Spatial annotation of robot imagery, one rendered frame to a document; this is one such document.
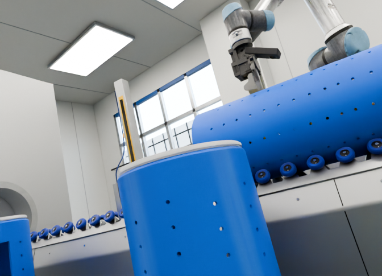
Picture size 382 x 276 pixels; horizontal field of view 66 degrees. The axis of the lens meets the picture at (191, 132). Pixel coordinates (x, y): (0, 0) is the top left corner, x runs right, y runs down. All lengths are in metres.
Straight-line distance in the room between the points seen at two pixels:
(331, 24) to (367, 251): 0.86
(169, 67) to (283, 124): 4.35
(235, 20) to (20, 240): 1.03
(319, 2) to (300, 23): 2.75
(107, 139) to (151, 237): 5.67
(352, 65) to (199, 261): 0.63
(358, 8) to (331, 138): 3.24
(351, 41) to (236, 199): 0.92
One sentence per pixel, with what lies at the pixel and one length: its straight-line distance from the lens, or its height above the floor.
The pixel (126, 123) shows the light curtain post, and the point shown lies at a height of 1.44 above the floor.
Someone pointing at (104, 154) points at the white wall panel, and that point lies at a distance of 6.25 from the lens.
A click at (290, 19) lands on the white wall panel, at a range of 4.21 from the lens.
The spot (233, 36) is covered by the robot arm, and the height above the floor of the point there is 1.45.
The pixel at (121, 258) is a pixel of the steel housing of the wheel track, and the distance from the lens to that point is 1.14.
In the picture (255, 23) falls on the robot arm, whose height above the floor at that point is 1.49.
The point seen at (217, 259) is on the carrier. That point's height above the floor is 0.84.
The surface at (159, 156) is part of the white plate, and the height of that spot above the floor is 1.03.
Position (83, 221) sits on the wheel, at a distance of 1.28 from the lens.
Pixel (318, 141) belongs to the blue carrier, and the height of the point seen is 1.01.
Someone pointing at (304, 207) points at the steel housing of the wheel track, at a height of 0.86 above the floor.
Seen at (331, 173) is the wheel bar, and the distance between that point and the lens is 0.86.
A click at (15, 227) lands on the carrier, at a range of 1.16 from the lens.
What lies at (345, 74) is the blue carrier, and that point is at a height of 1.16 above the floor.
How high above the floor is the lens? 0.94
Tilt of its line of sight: 13 degrees up
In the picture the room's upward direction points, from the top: 14 degrees counter-clockwise
